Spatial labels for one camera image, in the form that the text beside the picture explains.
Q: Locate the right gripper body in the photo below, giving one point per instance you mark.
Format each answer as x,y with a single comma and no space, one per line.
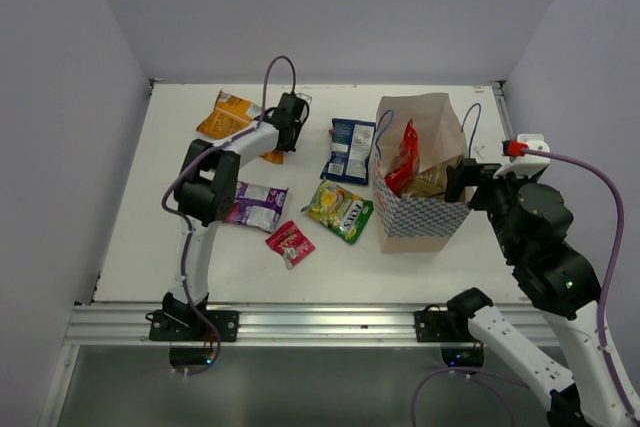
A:
495,195

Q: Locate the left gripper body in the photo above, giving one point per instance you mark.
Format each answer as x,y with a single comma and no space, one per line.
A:
296,127

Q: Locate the light blue chips bag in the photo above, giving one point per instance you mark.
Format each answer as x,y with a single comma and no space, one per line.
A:
432,182

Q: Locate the orange snack packet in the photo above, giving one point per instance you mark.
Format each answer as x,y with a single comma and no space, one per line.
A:
230,114

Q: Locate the red cookie snack bag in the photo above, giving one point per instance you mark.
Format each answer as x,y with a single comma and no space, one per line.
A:
405,165

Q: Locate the blue checkered paper bag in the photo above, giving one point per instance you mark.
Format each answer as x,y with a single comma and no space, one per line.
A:
408,223

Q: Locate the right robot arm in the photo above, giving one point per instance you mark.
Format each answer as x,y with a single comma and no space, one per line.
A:
530,221

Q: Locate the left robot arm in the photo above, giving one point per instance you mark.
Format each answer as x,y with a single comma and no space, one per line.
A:
203,194

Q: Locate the green Fox's candy bag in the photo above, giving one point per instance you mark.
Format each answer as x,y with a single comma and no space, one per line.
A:
339,210

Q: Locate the dark blue snack packet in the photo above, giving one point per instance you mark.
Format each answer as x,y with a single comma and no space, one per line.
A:
351,144

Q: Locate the purple white snack packet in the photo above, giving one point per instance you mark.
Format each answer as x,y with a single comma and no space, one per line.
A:
257,206

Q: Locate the small red candy packet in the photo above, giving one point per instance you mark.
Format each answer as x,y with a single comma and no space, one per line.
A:
291,244

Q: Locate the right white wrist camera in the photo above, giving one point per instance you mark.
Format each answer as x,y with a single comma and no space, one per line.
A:
527,152

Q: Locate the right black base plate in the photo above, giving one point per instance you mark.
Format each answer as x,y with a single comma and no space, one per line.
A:
435,325

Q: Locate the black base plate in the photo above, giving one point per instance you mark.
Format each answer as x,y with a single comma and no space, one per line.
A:
435,325
194,347

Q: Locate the aluminium mounting rail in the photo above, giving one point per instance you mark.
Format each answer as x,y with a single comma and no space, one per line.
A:
258,325

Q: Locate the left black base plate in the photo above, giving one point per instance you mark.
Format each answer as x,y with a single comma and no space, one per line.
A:
194,347

